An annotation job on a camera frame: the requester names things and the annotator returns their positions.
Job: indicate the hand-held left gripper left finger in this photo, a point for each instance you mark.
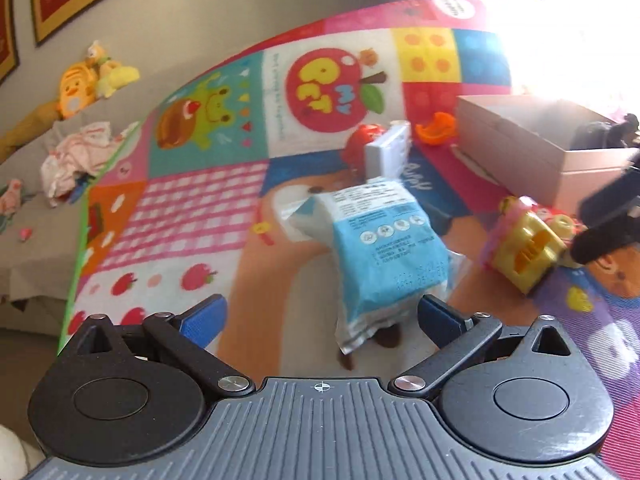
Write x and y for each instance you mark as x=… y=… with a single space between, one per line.
x=205 y=316

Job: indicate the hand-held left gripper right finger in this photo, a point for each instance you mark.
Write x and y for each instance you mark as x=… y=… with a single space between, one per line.
x=432 y=318

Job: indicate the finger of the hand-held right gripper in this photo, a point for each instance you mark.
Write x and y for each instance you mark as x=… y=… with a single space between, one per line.
x=602 y=245
x=610 y=197

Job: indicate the yellow and pink toy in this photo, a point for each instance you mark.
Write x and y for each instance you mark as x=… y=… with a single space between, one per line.
x=530 y=250

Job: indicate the blue face mask packet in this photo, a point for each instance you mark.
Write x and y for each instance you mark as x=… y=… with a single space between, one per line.
x=390 y=245

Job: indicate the pink cardboard box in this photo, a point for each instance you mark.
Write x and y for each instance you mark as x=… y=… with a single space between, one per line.
x=515 y=145

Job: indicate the orange plastic toy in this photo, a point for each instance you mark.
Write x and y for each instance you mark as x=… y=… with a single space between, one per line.
x=437 y=130

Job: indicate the colourful cartoon play mat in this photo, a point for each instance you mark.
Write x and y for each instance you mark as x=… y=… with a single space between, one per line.
x=200 y=200

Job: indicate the small white plastic box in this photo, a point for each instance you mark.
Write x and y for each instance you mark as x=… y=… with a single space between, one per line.
x=387 y=152

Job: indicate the grey sofa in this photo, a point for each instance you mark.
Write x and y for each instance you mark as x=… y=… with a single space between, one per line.
x=40 y=260

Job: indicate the small red toy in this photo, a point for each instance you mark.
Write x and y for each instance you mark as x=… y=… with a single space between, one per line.
x=25 y=234

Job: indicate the pink crumpled cloth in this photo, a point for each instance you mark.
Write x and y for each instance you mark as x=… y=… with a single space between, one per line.
x=75 y=155

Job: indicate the small pink toy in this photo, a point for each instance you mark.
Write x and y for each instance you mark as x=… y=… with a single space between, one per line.
x=10 y=197

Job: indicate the white cloth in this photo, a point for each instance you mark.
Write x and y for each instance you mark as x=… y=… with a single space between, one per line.
x=10 y=452

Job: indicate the yellow banana plush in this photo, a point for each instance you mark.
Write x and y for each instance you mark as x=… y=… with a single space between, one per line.
x=119 y=77

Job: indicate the long yellow plush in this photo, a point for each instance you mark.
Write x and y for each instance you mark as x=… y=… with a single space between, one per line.
x=25 y=127

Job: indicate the yellow duck plush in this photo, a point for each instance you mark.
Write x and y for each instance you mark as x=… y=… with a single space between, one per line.
x=75 y=90

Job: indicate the orange bear plush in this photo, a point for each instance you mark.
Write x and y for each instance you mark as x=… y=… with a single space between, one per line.
x=95 y=52

